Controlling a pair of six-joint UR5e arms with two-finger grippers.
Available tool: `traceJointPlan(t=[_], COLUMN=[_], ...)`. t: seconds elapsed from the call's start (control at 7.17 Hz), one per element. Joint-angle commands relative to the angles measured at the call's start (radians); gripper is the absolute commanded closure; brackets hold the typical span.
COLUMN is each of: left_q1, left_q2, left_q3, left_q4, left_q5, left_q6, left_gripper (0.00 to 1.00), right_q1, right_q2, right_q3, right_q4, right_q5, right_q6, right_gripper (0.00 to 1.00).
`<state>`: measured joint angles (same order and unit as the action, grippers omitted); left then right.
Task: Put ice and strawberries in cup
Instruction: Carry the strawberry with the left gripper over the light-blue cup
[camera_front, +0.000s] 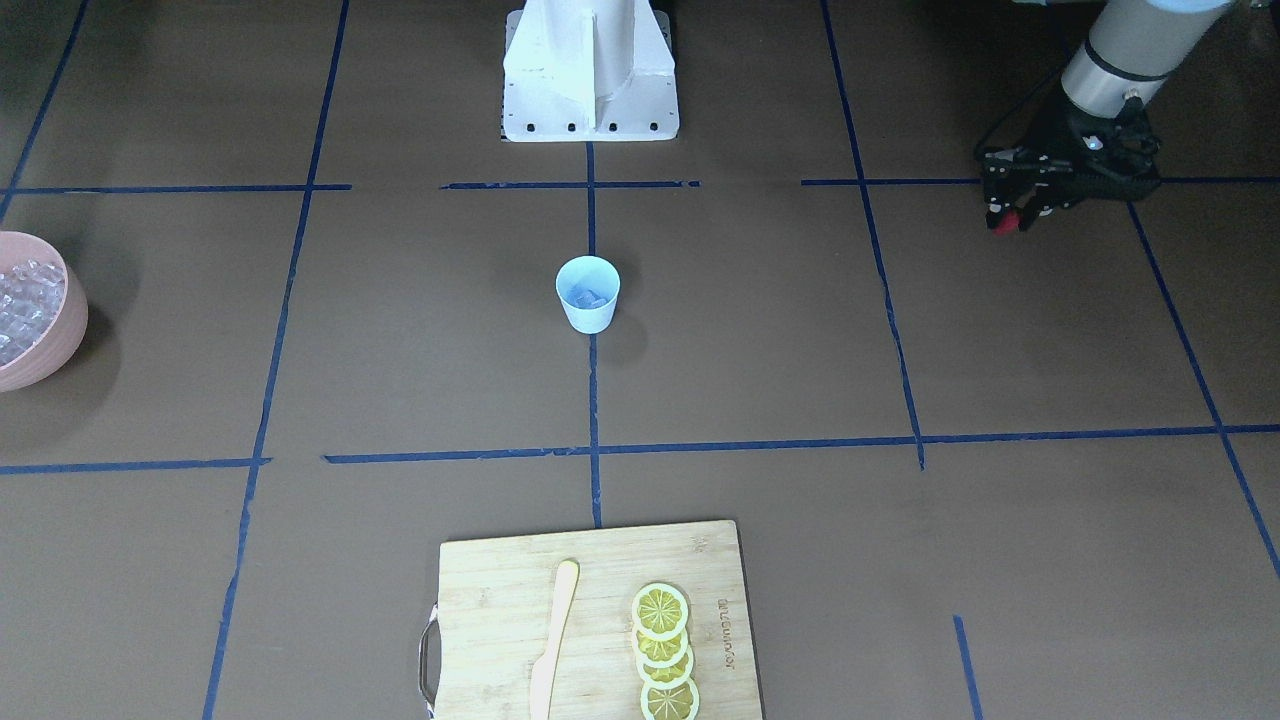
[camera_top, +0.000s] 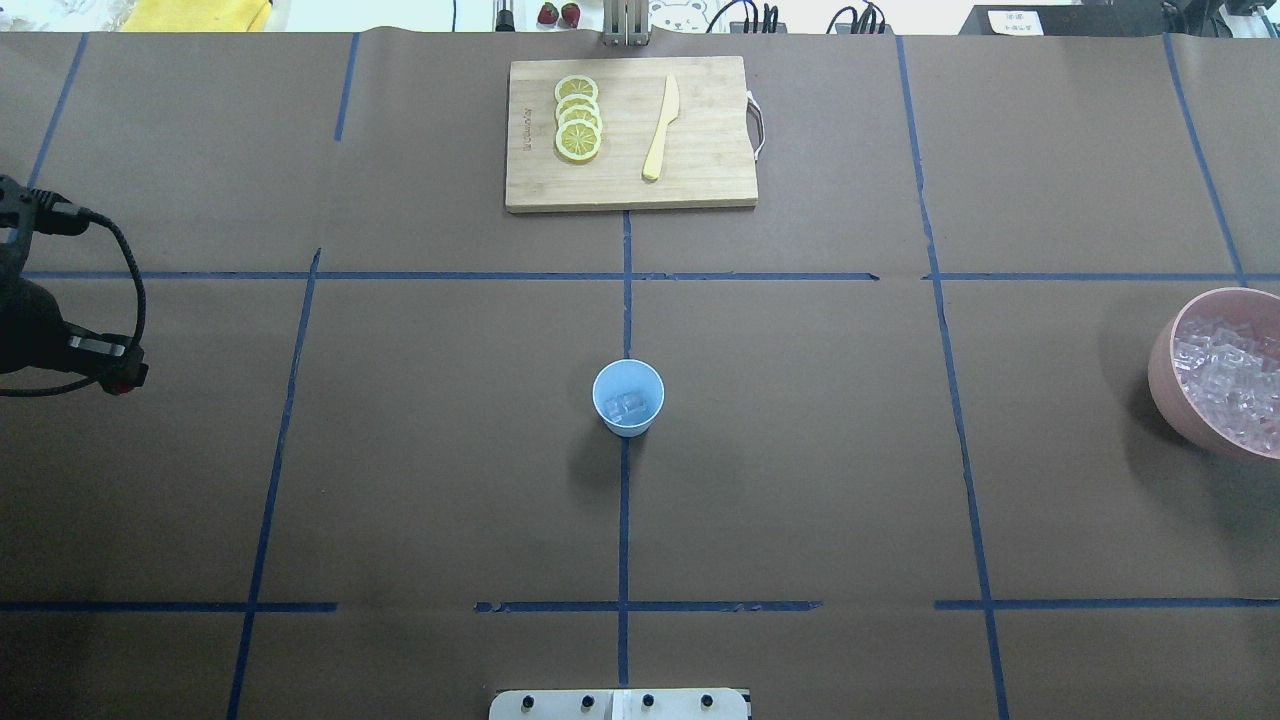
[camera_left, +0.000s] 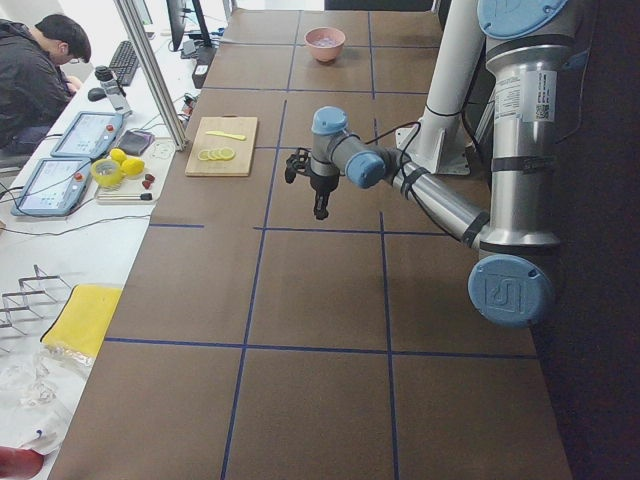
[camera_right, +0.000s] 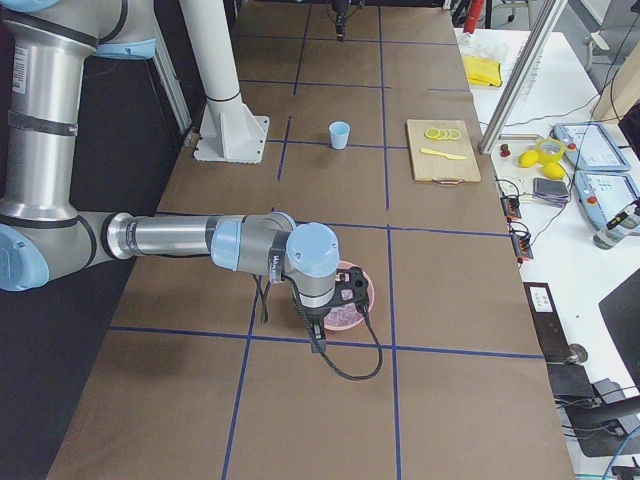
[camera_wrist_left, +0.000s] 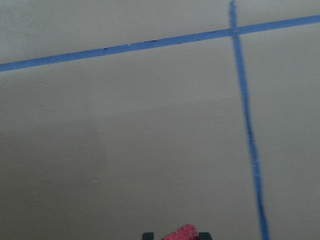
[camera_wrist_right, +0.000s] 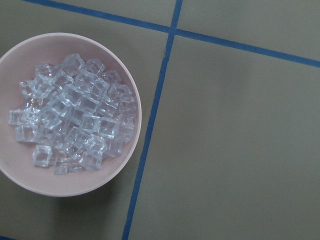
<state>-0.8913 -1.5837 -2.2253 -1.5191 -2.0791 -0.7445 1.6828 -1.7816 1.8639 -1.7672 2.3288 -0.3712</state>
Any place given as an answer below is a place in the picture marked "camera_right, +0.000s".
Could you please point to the yellow tape roll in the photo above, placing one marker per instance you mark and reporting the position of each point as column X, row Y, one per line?
column 550, row 150

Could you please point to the teach pendant tablet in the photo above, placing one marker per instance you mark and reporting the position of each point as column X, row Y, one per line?
column 588, row 146
column 603, row 194

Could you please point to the aluminium frame post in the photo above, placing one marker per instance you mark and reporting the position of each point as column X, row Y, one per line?
column 539, row 34

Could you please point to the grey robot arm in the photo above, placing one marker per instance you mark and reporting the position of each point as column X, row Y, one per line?
column 43, row 237

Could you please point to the dark purple wallet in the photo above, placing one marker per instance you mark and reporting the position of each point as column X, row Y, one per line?
column 552, row 191

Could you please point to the red object at corner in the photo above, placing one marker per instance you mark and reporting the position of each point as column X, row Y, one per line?
column 475, row 9

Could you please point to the whole yellow lemon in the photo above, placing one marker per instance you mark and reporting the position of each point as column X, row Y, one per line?
column 553, row 171
column 528, row 159

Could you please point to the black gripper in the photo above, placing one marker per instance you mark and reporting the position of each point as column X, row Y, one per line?
column 313, row 316
column 340, row 21

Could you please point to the bamboo cutting board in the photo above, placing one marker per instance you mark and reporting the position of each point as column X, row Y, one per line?
column 428, row 168

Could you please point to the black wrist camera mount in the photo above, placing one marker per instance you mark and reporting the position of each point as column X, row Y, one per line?
column 351, row 287

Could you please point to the black computer monitor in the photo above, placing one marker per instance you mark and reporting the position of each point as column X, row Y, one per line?
column 620, row 312

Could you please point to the light blue plastic cup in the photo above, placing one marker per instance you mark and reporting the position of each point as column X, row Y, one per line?
column 339, row 132

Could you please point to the upper teach pendant tablet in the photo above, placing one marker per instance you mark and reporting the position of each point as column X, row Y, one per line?
column 588, row 146

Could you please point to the lower teach pendant tablet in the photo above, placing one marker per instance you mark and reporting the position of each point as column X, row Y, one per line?
column 603, row 194

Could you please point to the spare strawberries on tray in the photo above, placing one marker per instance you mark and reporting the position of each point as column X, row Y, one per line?
column 504, row 150

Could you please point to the yellow cloth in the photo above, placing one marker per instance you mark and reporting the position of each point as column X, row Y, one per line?
column 482, row 71

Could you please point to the pale yellow plastic knife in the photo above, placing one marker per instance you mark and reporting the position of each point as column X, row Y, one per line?
column 442, row 154

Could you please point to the clear plastic bag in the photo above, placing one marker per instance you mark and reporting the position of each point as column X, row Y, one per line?
column 477, row 44

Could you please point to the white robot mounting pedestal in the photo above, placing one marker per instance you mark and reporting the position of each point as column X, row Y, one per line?
column 229, row 131

